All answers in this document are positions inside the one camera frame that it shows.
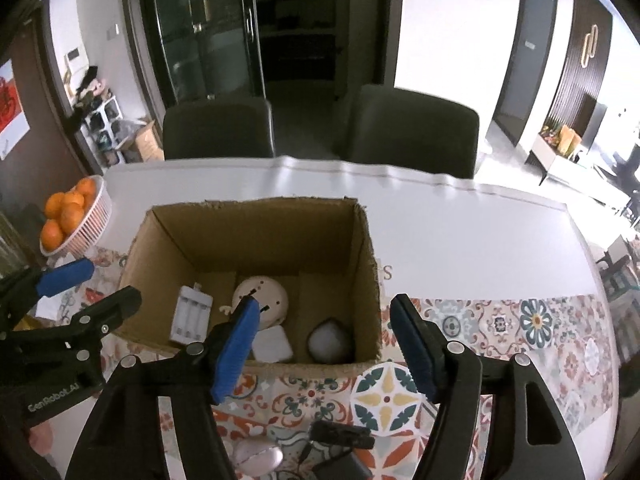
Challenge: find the white battery charger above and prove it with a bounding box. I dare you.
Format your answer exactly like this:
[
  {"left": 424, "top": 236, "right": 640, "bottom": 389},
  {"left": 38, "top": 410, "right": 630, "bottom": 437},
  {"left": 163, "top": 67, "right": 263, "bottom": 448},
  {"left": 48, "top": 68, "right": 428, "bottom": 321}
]
[{"left": 169, "top": 283, "right": 214, "bottom": 346}]

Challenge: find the white power adapter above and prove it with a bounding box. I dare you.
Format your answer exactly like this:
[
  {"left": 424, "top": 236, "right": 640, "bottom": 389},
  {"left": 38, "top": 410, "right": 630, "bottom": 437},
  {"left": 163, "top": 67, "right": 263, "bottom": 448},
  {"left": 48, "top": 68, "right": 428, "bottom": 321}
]
[{"left": 252, "top": 325, "right": 294, "bottom": 364}]

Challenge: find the black power adapter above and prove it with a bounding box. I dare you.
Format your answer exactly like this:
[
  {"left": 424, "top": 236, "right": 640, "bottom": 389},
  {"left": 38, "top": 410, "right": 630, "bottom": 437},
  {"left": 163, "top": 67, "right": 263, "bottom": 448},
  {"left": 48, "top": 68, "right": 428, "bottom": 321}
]
[{"left": 311, "top": 451, "right": 372, "bottom": 480}]

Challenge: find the orange fruit front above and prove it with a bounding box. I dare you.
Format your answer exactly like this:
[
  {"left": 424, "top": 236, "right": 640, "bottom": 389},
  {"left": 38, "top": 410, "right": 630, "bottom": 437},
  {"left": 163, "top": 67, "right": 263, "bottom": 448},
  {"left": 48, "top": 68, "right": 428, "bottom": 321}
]
[{"left": 40, "top": 219, "right": 65, "bottom": 252}]

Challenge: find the orange fruit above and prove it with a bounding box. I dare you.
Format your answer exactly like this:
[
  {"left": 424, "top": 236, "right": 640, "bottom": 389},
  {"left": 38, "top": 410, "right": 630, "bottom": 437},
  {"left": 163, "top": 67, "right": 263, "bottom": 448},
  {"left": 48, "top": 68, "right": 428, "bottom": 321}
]
[
  {"left": 40, "top": 219, "right": 65, "bottom": 252},
  {"left": 58, "top": 203, "right": 85, "bottom": 235}
]

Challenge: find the orange fruit rear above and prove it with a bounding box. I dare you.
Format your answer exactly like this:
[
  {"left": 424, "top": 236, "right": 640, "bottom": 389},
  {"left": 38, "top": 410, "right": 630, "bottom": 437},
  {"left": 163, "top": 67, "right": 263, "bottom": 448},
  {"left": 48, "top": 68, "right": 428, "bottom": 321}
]
[{"left": 58, "top": 203, "right": 85, "bottom": 235}]

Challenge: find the white fruit basket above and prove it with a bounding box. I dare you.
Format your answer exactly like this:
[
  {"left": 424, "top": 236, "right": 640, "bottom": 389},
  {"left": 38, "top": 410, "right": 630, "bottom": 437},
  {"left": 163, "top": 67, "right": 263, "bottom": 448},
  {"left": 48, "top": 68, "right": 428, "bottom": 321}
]
[{"left": 39, "top": 176, "right": 112, "bottom": 258}]

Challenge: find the patterned floral table mat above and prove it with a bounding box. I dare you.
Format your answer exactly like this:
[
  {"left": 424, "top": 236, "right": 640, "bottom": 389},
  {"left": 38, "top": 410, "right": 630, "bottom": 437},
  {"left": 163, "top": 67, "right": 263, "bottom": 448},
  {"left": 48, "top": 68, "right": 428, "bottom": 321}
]
[{"left": 34, "top": 244, "right": 616, "bottom": 480}]

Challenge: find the white shelf unit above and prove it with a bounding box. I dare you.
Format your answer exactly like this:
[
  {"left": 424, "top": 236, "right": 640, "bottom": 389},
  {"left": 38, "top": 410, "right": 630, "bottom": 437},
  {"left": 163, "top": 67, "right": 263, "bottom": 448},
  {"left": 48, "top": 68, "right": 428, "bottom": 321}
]
[{"left": 75, "top": 91, "right": 126, "bottom": 170}]

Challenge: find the small black round object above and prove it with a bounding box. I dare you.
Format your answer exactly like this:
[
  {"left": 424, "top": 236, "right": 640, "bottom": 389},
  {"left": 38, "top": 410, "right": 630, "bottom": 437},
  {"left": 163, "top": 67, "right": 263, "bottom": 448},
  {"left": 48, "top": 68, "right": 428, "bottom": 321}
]
[{"left": 309, "top": 420, "right": 375, "bottom": 450}]

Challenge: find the cardboard box on floor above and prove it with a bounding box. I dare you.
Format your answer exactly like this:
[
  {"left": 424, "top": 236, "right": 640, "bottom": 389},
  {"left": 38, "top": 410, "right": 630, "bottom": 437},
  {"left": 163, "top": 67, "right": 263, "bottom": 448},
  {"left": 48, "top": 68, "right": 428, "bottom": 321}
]
[{"left": 130, "top": 120, "right": 165, "bottom": 162}]

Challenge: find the round beige device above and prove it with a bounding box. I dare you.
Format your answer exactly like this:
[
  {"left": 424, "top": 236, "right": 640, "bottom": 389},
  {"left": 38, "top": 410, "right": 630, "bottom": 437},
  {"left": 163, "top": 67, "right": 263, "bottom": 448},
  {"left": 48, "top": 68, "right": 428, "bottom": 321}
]
[{"left": 219, "top": 275, "right": 288, "bottom": 330}]

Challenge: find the dark chair left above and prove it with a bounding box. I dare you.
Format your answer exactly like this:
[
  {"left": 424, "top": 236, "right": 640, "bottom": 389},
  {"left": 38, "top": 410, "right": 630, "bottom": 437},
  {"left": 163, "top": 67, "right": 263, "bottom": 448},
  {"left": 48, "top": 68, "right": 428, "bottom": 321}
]
[{"left": 162, "top": 96, "right": 276, "bottom": 160}]

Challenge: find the dark chair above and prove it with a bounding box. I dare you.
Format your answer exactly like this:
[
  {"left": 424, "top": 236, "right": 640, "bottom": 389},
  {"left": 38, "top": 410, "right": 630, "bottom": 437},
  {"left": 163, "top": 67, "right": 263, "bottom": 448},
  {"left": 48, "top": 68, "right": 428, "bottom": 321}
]
[
  {"left": 342, "top": 84, "right": 480, "bottom": 179},
  {"left": 162, "top": 96, "right": 276, "bottom": 160}
]

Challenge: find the brown cardboard box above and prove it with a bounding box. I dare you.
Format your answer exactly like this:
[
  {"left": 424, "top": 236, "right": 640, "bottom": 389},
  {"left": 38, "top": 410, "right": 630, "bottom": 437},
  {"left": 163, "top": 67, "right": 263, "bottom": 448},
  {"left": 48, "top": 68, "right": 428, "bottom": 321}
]
[{"left": 118, "top": 197, "right": 382, "bottom": 378}]

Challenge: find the low tv sideboard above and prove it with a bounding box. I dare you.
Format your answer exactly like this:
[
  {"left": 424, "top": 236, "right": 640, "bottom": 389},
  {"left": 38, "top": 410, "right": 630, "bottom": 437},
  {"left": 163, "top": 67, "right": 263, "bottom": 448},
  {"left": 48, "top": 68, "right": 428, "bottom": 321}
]
[{"left": 518, "top": 134, "right": 631, "bottom": 211}]

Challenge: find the black glass cabinet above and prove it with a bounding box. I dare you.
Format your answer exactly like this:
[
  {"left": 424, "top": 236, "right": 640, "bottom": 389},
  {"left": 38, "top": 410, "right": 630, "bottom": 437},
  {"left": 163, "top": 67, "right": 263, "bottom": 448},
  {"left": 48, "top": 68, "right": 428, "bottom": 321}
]
[{"left": 119, "top": 0, "right": 402, "bottom": 126}]

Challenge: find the dark chair right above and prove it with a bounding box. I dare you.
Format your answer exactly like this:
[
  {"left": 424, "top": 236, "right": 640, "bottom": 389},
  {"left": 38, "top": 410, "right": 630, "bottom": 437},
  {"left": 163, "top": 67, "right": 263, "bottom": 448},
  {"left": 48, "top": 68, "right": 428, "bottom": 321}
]
[{"left": 342, "top": 84, "right": 480, "bottom": 179}]

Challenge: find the dark interior door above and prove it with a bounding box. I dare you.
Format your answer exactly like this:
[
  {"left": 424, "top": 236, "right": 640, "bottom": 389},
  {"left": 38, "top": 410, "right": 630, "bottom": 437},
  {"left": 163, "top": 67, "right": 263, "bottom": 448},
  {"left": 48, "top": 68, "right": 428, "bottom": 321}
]
[{"left": 494, "top": 0, "right": 558, "bottom": 145}]

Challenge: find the red wall picture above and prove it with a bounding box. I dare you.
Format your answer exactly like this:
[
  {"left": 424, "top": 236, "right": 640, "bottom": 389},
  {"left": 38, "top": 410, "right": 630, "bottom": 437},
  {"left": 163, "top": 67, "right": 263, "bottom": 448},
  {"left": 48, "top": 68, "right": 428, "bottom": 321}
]
[{"left": 0, "top": 60, "right": 30, "bottom": 160}]

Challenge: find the dark slatted wall panel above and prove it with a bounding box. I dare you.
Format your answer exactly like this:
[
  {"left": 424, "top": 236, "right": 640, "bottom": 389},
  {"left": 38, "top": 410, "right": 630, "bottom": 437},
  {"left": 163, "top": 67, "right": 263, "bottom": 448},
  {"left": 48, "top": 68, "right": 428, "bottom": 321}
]
[{"left": 544, "top": 0, "right": 613, "bottom": 140}]

